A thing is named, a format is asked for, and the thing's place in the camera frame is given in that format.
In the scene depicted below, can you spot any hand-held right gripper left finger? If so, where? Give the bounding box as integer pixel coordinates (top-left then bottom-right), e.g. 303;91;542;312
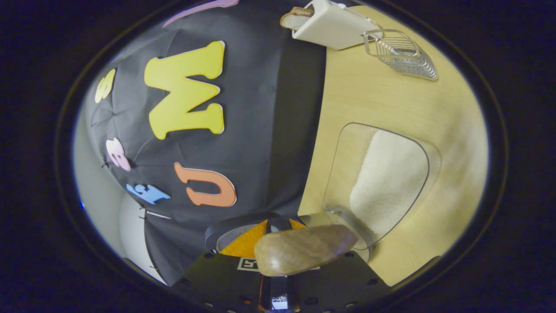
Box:
172;219;272;313

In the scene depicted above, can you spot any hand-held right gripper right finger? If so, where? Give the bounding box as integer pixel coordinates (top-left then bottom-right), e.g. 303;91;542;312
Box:
269;217;389;313

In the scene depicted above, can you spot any wooden spoon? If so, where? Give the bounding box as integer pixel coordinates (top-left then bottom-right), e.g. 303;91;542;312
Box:
254;224;359;277

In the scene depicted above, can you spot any black and silver rice cooker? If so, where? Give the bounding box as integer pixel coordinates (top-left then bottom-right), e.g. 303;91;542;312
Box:
204;212;370;261

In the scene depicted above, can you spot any white rice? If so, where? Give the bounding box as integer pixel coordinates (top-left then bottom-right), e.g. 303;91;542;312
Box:
350;130;428;235

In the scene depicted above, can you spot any clear wire chopstick holder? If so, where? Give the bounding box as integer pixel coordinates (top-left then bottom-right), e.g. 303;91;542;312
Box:
363;29;438;82

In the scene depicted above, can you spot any clear glass container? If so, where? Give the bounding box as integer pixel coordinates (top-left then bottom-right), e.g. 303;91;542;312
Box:
324;123;441;252

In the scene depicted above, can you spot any black backdrop cloth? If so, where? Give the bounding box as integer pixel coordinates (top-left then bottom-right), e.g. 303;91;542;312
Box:
83;0;327;287

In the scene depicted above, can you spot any white toaster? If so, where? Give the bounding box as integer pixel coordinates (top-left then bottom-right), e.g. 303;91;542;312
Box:
292;0;384;50

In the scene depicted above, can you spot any white bread slice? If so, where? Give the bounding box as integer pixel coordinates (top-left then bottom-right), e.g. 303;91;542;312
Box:
280;7;314;31

